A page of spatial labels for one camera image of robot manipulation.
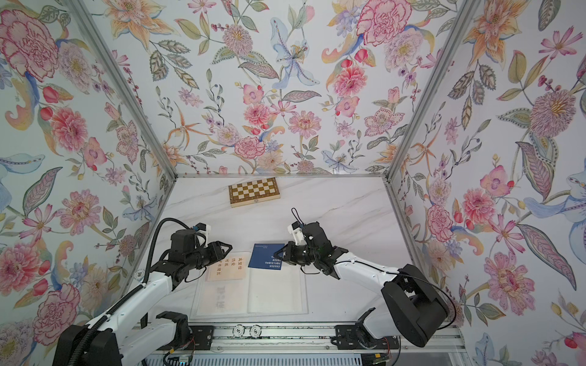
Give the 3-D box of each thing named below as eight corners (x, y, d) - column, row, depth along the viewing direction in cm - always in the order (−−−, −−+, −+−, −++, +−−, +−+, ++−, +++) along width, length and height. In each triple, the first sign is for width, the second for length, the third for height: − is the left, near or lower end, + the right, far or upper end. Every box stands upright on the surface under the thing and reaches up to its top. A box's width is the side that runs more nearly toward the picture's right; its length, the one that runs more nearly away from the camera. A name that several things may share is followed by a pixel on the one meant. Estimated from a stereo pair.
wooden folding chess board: (231, 209, 111) (229, 203, 108) (229, 190, 119) (228, 185, 115) (280, 200, 115) (280, 194, 112) (275, 182, 123) (275, 177, 119)
